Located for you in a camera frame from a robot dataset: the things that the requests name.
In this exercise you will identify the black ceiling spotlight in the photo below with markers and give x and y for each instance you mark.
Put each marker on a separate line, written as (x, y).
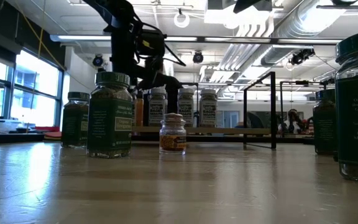
(197, 57)
(97, 60)

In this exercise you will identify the black ceiling bar fixture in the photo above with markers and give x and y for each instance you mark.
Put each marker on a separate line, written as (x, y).
(337, 7)

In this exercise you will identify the black lid orange spice jar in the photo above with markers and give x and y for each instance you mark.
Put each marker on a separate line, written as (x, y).
(140, 112)

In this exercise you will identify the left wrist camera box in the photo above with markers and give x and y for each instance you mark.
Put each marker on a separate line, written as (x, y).
(155, 46)

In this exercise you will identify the large window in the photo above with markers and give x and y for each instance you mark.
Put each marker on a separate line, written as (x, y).
(36, 74)

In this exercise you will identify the red flat piece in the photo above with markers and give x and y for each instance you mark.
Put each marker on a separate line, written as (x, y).
(47, 128)

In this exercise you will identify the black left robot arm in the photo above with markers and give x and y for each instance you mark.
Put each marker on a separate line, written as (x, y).
(123, 37)

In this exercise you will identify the black background rig frame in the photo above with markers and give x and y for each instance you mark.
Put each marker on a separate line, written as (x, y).
(301, 82)

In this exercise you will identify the wooden shelf black metal legs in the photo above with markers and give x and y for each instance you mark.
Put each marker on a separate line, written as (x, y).
(228, 130)

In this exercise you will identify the person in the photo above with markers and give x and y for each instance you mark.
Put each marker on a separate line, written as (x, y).
(292, 119)

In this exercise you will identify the small cork stopper spice jar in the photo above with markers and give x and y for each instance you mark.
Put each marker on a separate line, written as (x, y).
(172, 140)

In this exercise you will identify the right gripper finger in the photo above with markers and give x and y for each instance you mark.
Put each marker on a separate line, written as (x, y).
(244, 4)

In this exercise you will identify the red orange flat mat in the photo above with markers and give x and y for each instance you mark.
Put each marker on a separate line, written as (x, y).
(53, 135)

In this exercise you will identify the black ceiling camera cluster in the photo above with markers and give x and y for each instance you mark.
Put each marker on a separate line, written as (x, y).
(301, 56)

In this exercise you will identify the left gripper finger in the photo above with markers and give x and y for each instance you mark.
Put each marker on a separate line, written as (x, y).
(147, 109)
(172, 101)

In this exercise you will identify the black overhead beam with lights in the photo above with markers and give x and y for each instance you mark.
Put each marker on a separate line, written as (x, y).
(201, 39)

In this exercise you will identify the silver ceiling ventilation duct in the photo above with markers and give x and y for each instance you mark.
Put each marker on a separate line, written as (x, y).
(294, 25)

